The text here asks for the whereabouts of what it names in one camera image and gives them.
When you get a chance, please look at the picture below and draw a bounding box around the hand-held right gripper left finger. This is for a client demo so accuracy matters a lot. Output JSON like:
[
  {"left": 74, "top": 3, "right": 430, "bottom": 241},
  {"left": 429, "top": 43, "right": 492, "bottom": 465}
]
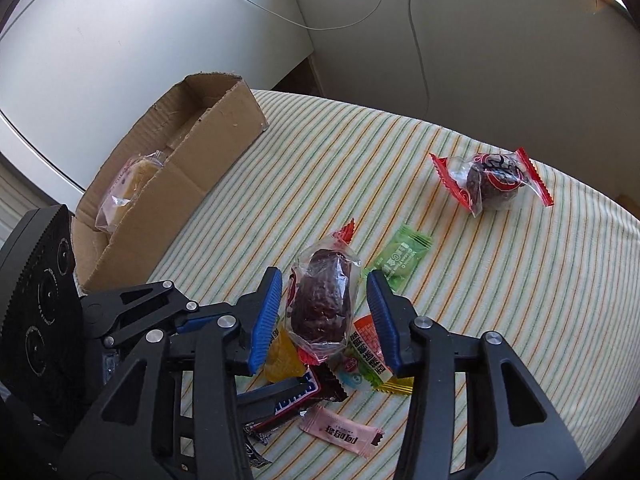
[{"left": 57, "top": 266, "right": 284, "bottom": 480}]

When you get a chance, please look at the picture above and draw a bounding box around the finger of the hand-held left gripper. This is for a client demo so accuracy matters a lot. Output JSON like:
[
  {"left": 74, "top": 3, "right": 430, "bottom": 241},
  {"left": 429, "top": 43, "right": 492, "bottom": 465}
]
[
  {"left": 235, "top": 377, "right": 311, "bottom": 423},
  {"left": 80, "top": 280, "right": 223, "bottom": 348}
]

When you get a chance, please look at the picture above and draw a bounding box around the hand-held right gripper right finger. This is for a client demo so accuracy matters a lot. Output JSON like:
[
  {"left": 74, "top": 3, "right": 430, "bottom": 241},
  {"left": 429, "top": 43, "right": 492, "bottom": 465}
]
[{"left": 366, "top": 269, "right": 588, "bottom": 480}]

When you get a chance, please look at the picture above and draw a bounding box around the green candy packet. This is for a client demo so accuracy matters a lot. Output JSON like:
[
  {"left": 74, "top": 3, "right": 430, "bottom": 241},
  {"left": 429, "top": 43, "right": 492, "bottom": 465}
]
[{"left": 369, "top": 223, "right": 433, "bottom": 293}]

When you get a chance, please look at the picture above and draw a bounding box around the dark cake red-edged packet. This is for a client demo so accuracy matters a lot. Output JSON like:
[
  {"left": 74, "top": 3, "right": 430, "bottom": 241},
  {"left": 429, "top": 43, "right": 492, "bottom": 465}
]
[
  {"left": 430, "top": 147, "right": 555, "bottom": 218},
  {"left": 283, "top": 218, "right": 362, "bottom": 365}
]

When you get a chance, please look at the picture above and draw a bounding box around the brown and blue chocolate bar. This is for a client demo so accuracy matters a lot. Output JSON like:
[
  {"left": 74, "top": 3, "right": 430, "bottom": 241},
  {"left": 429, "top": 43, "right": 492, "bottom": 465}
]
[{"left": 245, "top": 365, "right": 348, "bottom": 433}]

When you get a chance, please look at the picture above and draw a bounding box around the cardboard box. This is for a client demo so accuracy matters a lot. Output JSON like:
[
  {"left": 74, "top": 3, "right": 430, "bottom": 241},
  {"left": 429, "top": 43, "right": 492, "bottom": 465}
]
[{"left": 71, "top": 72, "right": 268, "bottom": 295}]

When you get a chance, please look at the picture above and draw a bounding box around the yellow candy packet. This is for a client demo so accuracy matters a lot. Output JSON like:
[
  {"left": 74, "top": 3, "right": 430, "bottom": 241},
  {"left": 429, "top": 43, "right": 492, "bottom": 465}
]
[{"left": 264, "top": 327, "right": 308, "bottom": 383}]

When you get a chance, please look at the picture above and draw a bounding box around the orange and green snack packet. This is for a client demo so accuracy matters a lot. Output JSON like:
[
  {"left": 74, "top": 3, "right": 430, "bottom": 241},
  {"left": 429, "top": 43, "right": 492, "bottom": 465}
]
[{"left": 336, "top": 314, "right": 401, "bottom": 393}]

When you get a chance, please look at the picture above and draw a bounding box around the black and white candy wrapper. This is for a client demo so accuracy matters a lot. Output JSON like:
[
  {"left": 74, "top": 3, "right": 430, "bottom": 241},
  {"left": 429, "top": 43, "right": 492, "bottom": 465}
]
[{"left": 242, "top": 422, "right": 273, "bottom": 467}]

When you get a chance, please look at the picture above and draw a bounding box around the pink candy packet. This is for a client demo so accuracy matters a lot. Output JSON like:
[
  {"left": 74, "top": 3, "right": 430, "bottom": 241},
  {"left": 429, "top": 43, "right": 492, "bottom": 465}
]
[{"left": 298, "top": 405, "right": 386, "bottom": 458}]

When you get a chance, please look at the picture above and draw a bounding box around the yellow-green candy packet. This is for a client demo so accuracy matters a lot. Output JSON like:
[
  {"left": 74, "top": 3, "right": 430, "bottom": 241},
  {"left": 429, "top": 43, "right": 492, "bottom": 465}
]
[{"left": 382, "top": 377, "right": 416, "bottom": 397}]

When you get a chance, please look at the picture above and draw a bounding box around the yellow cake clear packet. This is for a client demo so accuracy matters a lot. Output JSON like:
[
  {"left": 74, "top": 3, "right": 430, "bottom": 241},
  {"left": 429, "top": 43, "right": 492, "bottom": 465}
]
[{"left": 95, "top": 149, "right": 167, "bottom": 233}]

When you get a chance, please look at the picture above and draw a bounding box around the striped table cloth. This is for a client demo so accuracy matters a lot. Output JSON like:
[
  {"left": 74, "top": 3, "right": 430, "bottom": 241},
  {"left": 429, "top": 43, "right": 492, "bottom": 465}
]
[{"left": 145, "top": 89, "right": 640, "bottom": 480}]

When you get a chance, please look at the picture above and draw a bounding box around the white cabinet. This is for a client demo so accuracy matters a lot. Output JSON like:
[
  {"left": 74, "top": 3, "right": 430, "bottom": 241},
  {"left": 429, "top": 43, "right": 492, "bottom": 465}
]
[{"left": 0, "top": 0, "right": 316, "bottom": 196}]

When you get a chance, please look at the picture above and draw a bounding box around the grey cable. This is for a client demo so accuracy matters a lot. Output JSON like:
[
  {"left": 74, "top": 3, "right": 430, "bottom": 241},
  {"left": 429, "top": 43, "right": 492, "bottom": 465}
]
[{"left": 407, "top": 0, "right": 431, "bottom": 116}]

